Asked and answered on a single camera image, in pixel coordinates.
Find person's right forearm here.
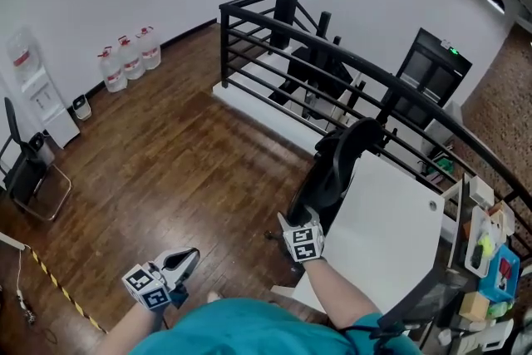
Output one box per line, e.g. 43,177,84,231
303,257,383,332

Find black office chair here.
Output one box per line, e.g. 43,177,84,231
265,116,386,274

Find person's teal shirt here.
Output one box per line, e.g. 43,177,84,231
136,297,421,355

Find grey trash can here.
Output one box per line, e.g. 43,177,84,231
27,131,56,167

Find clear water jug red cap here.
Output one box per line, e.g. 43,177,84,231
116,35,146,81
97,46,128,93
135,26,162,71

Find blue plastic bin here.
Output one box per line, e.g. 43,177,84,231
477,244,521,303

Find small cardboard box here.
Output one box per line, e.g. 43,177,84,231
459,291,490,322

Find black cantilever chair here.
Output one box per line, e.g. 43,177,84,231
0,96,72,222

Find white flat box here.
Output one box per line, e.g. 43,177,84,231
467,178,495,207
488,201,516,238

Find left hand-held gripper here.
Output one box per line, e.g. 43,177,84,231
121,247,200,312

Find white power strip grey cables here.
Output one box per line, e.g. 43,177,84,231
16,244,35,323

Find person's left forearm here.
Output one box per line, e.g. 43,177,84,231
106,305,161,355

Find white water dispenser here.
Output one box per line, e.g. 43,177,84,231
20,68,81,150

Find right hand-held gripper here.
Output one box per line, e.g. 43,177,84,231
277,206,326,264

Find white plastic tray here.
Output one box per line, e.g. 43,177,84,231
464,205,506,279

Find large dispenser water bottle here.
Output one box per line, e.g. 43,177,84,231
6,27,37,82

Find small white bin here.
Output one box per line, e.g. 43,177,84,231
71,94,93,121

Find brown wooden side table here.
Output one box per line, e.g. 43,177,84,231
448,172,532,355

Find black glass-door cabinet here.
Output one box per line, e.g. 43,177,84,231
394,27,474,128

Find yellow-black hazard tape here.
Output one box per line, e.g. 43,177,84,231
29,249,109,333

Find green plastic bottle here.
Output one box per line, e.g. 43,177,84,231
485,301,515,319

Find white square desk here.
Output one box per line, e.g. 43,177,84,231
272,155,446,317

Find white kettle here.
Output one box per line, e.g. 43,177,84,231
477,319,515,350

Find yellow-green ball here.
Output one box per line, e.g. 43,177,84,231
477,232,494,259

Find beige desk white legs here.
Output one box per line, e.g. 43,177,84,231
0,230,26,250

